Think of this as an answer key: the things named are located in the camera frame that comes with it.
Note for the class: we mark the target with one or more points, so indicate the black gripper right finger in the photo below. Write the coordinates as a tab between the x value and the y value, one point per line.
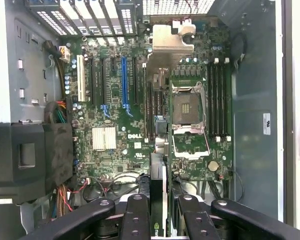
200	222

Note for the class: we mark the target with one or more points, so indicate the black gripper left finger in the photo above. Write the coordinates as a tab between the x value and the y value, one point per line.
135	220

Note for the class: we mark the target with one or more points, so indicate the silver coin battery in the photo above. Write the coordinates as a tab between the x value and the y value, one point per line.
213	166

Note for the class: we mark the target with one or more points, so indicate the metal socket cover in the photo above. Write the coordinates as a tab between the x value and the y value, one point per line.
190	145

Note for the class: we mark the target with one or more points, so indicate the silver chipset heatsink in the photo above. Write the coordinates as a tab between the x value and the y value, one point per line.
103	138

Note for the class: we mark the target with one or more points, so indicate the green motherboard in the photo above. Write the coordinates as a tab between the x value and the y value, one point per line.
115	120

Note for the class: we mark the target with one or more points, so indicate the black empty RAM slot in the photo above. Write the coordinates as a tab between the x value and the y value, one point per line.
152	110
210	100
221	100
163	105
158	110
216	100
227	100

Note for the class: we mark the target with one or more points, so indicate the CPU socket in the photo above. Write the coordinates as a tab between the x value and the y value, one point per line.
187	107

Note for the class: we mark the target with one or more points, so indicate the blue expansion slot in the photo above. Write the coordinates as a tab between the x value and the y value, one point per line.
125	82

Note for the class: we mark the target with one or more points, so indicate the long black expansion slot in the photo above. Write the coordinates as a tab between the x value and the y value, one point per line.
135	80
93	82
103	82

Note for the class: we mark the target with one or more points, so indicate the black fan shroud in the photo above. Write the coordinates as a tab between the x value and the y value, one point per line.
5	155

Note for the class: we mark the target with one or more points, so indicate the open grey PC case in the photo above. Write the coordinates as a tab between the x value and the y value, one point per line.
255	87

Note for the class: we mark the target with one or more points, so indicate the white expansion slot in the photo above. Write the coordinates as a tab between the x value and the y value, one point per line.
81	77

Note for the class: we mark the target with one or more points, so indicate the short black expansion slot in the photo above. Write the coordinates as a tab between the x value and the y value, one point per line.
113	64

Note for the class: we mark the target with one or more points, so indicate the grey power supply unit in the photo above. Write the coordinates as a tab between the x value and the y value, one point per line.
2	105

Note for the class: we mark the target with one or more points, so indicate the white power connector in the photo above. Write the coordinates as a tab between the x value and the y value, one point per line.
65	53

